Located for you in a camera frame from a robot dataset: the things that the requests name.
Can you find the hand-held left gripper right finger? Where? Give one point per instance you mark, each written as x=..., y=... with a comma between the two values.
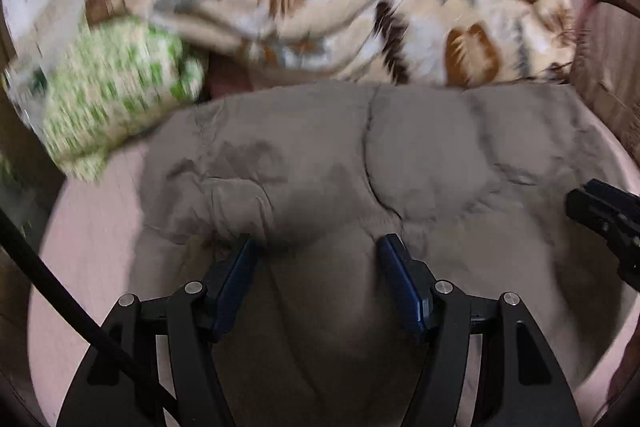
x=402, y=292

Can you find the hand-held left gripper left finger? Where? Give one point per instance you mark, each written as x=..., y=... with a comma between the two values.
x=235, y=287

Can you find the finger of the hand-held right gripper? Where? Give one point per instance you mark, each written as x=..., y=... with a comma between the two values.
x=615, y=194
x=595, y=212

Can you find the grey hooded puffer jacket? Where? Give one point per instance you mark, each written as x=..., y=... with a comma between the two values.
x=325, y=167

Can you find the striped upholstered headboard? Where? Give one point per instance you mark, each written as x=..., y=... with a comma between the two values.
x=607, y=67

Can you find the green patterned pillow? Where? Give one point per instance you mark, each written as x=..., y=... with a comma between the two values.
x=115, y=97

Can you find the white green plastic bag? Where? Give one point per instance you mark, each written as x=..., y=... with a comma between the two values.
x=22, y=82

